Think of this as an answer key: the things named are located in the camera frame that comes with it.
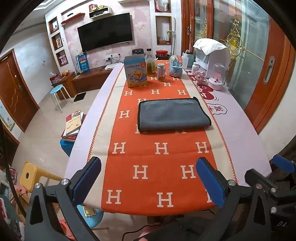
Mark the white cloth on appliance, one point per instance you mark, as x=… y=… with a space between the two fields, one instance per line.
x=207 y=45

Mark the red cooking pot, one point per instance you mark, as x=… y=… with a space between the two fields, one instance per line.
x=162 y=53

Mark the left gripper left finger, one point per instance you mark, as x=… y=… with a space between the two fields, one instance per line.
x=83 y=180

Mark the pink glass dome ornament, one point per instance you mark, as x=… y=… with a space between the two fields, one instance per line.
x=217 y=78

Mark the black wall television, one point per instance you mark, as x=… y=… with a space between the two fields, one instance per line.
x=106 y=31

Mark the glass oil bottle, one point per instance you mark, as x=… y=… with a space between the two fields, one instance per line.
x=150 y=61

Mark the orange framed sliding door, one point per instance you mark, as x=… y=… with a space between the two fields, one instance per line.
x=274 y=77

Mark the purple and grey towel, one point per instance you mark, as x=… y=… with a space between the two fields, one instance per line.
x=171 y=114

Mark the small white pill bottle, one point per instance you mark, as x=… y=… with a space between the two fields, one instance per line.
x=195 y=68

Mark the metal-lid spice jar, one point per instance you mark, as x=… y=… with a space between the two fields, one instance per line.
x=161 y=72

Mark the blue standing poster box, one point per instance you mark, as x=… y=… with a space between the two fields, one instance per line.
x=82 y=63

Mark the brown wooden door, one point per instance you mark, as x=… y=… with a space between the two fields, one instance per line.
x=15 y=94

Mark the white floating wall shelf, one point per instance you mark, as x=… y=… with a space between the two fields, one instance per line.
x=98 y=12

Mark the pink bunny figurine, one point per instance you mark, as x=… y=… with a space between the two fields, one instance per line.
x=199 y=77

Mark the blue castle snow globe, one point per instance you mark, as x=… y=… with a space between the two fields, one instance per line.
x=175 y=66

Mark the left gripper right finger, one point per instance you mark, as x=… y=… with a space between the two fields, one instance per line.
x=213 y=181

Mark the yellow plastic chair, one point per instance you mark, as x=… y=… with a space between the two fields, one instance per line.
x=31 y=175

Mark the white plastic jug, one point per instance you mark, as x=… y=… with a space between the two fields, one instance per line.
x=185 y=60

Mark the wooden tv cabinet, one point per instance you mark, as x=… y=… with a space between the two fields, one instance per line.
x=91 y=80

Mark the blue duck cardboard box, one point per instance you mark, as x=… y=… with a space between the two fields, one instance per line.
x=135 y=70

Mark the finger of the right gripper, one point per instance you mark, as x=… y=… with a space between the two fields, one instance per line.
x=284 y=164
x=259 y=179

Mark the stack of books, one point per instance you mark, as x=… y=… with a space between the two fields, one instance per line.
x=73 y=124

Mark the white countertop appliance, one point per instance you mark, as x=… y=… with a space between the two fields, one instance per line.
x=206 y=62

